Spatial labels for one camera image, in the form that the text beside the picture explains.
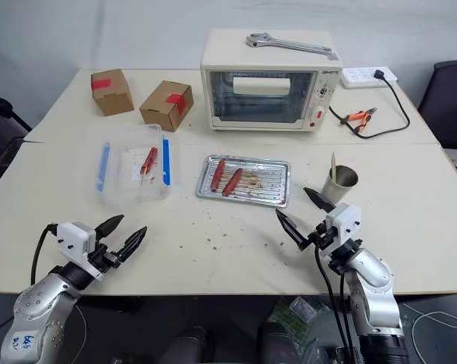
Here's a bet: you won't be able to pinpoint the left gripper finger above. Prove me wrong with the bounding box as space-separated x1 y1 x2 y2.
95 214 125 241
114 226 149 264

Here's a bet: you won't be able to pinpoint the white power strip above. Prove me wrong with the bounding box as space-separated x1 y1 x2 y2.
340 66 399 90

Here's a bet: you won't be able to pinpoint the dark office chair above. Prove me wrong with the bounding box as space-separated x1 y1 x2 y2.
417 59 457 149

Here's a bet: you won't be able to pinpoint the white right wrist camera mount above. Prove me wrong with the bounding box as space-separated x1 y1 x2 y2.
324 202 363 259

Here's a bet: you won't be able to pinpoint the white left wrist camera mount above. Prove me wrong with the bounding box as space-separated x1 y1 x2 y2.
55 221 105 282

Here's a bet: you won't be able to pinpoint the silver foil baking tray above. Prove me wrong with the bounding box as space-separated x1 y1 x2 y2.
195 153 293 209

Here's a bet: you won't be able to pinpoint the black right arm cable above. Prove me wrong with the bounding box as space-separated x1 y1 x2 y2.
312 245 362 364

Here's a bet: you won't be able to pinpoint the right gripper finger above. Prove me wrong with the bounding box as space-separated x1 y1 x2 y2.
302 187 337 213
275 209 310 252

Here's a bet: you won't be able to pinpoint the metal cup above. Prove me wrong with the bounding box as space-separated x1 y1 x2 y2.
321 165 359 204

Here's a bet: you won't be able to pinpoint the cardboard box with red tape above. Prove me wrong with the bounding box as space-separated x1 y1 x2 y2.
138 79 195 133
90 67 136 118

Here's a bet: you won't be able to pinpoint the cream toaster oven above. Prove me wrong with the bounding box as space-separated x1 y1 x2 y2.
199 28 343 134

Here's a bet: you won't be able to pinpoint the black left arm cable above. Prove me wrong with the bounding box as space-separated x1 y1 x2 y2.
30 223 59 286

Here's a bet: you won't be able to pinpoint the silver adjustable wrench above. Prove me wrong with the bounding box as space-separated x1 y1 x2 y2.
245 33 340 61

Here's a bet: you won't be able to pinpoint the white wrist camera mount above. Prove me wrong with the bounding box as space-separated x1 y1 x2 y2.
324 202 363 259
55 221 105 282

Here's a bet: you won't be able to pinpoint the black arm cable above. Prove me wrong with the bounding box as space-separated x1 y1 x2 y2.
30 223 59 286
312 245 362 364

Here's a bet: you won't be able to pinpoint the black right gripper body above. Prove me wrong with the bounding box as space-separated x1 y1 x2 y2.
306 221 338 250

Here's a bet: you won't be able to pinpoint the red sausage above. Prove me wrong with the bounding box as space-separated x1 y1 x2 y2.
221 168 244 197
211 158 227 192

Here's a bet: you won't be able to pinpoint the dark rounded shape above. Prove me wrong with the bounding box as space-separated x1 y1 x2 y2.
173 325 214 364
257 321 294 364

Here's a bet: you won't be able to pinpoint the green clear plastic bag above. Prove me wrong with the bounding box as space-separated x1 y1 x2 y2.
268 297 330 344

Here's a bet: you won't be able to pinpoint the white floor cable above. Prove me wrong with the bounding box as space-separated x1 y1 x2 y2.
408 309 457 364

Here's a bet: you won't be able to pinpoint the clear plastic container blue clips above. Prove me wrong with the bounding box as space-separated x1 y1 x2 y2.
95 124 177 205

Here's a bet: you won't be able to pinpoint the orange handled cutting pliers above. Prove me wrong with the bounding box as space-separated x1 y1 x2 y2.
339 107 379 134

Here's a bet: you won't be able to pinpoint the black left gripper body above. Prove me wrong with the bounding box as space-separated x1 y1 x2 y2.
86 239 123 272

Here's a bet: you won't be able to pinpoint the black tripod stand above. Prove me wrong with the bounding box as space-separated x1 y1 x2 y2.
0 86 33 133

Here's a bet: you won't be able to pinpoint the black power plug cable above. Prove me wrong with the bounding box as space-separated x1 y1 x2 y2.
328 69 412 141

